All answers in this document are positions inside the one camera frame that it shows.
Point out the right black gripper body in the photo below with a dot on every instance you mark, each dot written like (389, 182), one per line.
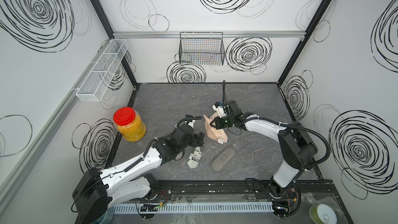
(224, 122)

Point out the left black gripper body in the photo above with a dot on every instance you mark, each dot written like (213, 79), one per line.
(194, 141)

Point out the grey fabric oval eyeglass case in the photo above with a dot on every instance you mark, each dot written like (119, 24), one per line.
(223, 159)

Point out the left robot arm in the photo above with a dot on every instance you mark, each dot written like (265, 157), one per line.
(100, 190)

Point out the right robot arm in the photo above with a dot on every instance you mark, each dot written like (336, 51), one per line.
(297, 148)

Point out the red lid jar yellow grains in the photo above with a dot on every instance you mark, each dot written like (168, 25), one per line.
(129, 124)

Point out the teal tape roll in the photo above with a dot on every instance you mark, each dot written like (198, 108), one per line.
(107, 217)

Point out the green white tape roll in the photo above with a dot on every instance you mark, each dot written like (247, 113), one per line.
(322, 214)

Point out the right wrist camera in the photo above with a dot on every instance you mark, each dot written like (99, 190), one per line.
(219, 109)

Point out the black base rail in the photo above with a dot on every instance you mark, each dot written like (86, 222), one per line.
(253, 187)

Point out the black wire wall basket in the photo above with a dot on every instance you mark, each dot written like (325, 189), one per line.
(201, 48)

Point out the white slotted cable duct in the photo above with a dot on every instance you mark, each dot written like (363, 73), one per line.
(194, 208)

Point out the white wire wall shelf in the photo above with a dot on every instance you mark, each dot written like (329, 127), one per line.
(102, 71)

